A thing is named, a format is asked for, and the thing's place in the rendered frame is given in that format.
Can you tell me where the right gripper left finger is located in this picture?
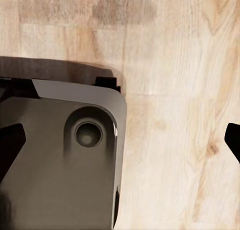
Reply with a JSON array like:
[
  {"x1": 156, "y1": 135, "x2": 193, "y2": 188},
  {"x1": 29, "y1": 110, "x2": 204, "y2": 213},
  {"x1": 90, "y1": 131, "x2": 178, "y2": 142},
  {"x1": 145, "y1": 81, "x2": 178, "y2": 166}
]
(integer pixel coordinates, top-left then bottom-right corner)
[{"x1": 0, "y1": 123, "x2": 26, "y2": 183}]

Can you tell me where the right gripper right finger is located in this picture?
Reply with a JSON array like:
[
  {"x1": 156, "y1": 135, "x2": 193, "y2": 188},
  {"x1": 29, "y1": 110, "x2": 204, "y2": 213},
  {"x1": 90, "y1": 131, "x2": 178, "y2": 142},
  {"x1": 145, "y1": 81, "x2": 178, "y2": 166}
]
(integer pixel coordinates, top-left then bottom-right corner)
[{"x1": 224, "y1": 123, "x2": 240, "y2": 162}]

